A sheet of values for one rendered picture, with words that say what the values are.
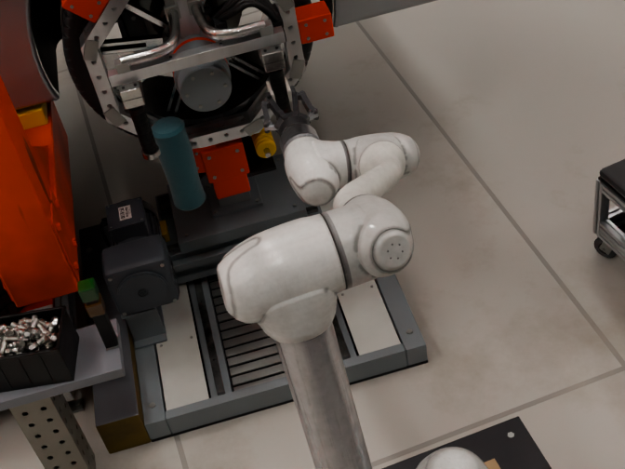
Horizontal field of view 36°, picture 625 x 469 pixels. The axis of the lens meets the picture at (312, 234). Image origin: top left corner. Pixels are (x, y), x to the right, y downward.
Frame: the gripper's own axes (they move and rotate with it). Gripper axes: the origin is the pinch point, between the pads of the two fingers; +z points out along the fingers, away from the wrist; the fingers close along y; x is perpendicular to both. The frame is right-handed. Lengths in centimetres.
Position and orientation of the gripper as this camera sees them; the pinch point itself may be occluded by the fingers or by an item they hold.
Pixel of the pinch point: (279, 90)
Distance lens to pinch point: 238.2
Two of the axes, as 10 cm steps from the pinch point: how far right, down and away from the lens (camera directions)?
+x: -1.5, -7.2, -6.7
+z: -2.3, -6.4, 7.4
